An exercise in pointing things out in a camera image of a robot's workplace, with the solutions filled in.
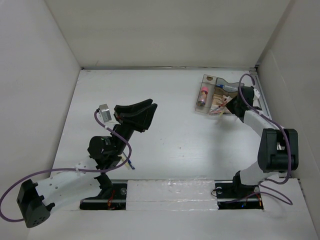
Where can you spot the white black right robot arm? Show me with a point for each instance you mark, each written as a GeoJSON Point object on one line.
{"type": "Point", "coordinates": [278, 148]}

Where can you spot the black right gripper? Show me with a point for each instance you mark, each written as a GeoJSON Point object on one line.
{"type": "Point", "coordinates": [229, 105]}

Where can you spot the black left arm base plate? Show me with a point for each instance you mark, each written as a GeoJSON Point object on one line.
{"type": "Point", "coordinates": [114, 200]}

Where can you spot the aluminium rail right edge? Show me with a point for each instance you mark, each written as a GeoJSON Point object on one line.
{"type": "Point", "coordinates": [261, 101]}

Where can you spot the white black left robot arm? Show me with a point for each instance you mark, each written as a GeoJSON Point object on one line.
{"type": "Point", "coordinates": [88, 179]}

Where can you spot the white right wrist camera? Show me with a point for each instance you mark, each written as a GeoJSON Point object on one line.
{"type": "Point", "coordinates": [256, 94]}

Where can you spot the blue white ballpoint pen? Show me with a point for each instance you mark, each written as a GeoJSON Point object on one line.
{"type": "Point", "coordinates": [130, 165]}

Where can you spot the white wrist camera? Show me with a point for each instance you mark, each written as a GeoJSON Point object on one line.
{"type": "Point", "coordinates": [105, 113]}
{"type": "Point", "coordinates": [256, 94]}

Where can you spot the orange yellow highlighter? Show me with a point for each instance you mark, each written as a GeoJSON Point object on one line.
{"type": "Point", "coordinates": [216, 112]}

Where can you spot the clear acrylic desk organizer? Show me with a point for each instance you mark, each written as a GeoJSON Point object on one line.
{"type": "Point", "coordinates": [215, 94]}

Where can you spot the pink capped pencil tube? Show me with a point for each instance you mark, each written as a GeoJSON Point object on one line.
{"type": "Point", "coordinates": [202, 97]}

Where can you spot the red pen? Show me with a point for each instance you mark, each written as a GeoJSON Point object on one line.
{"type": "Point", "coordinates": [217, 108]}

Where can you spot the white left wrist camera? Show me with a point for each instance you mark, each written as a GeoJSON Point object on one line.
{"type": "Point", "coordinates": [105, 113]}

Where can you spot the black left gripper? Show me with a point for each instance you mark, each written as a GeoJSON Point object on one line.
{"type": "Point", "coordinates": [140, 120]}

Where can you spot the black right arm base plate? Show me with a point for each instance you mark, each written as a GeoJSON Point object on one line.
{"type": "Point", "coordinates": [230, 199]}

